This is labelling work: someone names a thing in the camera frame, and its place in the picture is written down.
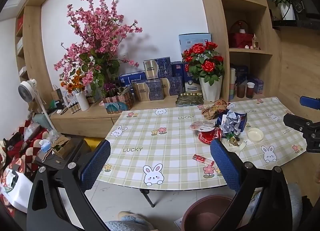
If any maroon plastic bin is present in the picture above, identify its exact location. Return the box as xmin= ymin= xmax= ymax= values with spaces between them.
xmin=181 ymin=195 xmax=240 ymax=231

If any blue coffee bag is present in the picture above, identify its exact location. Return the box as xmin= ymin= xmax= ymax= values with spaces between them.
xmin=216 ymin=112 xmax=248 ymax=134

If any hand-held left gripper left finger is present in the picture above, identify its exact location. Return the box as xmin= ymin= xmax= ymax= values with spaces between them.
xmin=26 ymin=139 xmax=112 ymax=231

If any white plastic bag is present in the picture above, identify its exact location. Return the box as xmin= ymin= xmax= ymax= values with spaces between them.
xmin=0 ymin=167 xmax=34 ymax=214

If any red gift basket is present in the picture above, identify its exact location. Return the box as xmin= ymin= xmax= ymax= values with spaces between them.
xmin=229 ymin=20 xmax=254 ymax=49

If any green metal tray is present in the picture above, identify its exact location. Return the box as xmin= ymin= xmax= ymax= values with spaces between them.
xmin=176 ymin=92 xmax=203 ymax=107

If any person's left leg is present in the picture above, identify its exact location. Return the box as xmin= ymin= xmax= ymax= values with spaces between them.
xmin=105 ymin=215 xmax=154 ymax=231

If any dark wooden stool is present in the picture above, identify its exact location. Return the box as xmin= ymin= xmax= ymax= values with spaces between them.
xmin=34 ymin=137 xmax=92 ymax=172

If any red white checked blanket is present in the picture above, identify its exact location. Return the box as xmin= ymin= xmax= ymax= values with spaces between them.
xmin=0 ymin=119 xmax=50 ymax=211

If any white paper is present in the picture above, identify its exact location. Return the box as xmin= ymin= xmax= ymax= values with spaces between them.
xmin=221 ymin=111 xmax=242 ymax=135

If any flat blue carton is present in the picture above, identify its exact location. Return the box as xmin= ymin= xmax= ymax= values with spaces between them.
xmin=119 ymin=71 xmax=147 ymax=88

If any brown cup with white rim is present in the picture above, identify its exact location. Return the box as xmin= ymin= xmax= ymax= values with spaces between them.
xmin=246 ymin=82 xmax=255 ymax=99

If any row of small brown bottles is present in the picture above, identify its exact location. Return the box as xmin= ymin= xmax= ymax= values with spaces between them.
xmin=67 ymin=95 xmax=97 ymax=115

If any open cardboard box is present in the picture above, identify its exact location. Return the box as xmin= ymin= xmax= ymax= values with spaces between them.
xmin=50 ymin=136 xmax=75 ymax=159

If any black tv stand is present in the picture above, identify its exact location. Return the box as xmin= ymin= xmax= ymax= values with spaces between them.
xmin=271 ymin=0 xmax=320 ymax=30

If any white standing fan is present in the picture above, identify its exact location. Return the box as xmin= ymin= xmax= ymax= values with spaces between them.
xmin=18 ymin=79 xmax=59 ymax=132

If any blue and white box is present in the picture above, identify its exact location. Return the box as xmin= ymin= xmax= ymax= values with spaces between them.
xmin=184 ymin=62 xmax=202 ymax=93

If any clear round plastic lid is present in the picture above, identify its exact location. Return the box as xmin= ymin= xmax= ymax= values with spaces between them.
xmin=247 ymin=128 xmax=264 ymax=143

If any brown plastic cup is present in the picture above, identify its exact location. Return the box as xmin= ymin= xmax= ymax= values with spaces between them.
xmin=236 ymin=84 xmax=247 ymax=99

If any plaid rabbit print tablecloth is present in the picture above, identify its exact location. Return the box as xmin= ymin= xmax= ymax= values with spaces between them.
xmin=96 ymin=96 xmax=308 ymax=190

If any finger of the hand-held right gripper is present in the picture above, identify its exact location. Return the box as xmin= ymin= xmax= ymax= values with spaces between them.
xmin=283 ymin=113 xmax=314 ymax=132
xmin=299 ymin=95 xmax=320 ymax=110

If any beige slipper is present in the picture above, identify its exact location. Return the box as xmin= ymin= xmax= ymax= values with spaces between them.
xmin=118 ymin=210 xmax=140 ymax=219

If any purple blue small box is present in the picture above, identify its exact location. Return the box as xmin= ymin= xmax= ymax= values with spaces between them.
xmin=251 ymin=77 xmax=264 ymax=95

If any white blister card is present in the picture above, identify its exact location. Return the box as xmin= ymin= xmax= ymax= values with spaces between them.
xmin=189 ymin=121 xmax=216 ymax=132

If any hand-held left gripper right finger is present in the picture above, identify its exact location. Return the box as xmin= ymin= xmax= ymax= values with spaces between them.
xmin=210 ymin=139 xmax=293 ymax=231

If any scalloped painted planter box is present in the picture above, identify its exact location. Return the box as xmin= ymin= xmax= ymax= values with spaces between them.
xmin=102 ymin=86 xmax=135 ymax=115

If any light blue carton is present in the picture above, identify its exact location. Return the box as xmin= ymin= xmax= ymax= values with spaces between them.
xmin=178 ymin=33 xmax=212 ymax=54

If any white vase with orange flowers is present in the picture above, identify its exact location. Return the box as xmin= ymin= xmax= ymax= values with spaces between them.
xmin=60 ymin=70 xmax=90 ymax=112

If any red rose plant white pot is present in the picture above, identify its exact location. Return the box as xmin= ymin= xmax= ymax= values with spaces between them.
xmin=181 ymin=42 xmax=224 ymax=102

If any small red packet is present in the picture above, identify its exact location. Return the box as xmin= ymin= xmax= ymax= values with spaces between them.
xmin=192 ymin=154 xmax=215 ymax=166

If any silver and blue gift box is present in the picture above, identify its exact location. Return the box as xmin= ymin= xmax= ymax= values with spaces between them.
xmin=143 ymin=57 xmax=173 ymax=80

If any dark blue shelf box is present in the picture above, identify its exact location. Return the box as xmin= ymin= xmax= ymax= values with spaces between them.
xmin=235 ymin=65 xmax=249 ymax=84

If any pink blossom arrangement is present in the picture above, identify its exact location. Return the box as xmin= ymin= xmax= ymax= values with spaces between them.
xmin=54 ymin=0 xmax=143 ymax=97

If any green gold foil wrapper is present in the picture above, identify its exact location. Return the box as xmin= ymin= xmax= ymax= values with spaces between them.
xmin=225 ymin=133 xmax=242 ymax=147

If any small brown paper bag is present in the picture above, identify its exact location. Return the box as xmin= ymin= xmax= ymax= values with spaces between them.
xmin=51 ymin=85 xmax=68 ymax=104

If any crushed red soda can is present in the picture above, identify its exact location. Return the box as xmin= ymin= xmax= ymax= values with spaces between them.
xmin=198 ymin=128 xmax=223 ymax=145

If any black folding table frame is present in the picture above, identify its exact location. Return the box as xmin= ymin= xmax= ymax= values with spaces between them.
xmin=139 ymin=188 xmax=155 ymax=208

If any crumpled brown paper bag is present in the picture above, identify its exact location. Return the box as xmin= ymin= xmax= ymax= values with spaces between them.
xmin=201 ymin=99 xmax=232 ymax=122

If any stack of pastel cups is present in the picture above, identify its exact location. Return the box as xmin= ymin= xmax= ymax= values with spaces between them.
xmin=229 ymin=67 xmax=237 ymax=102

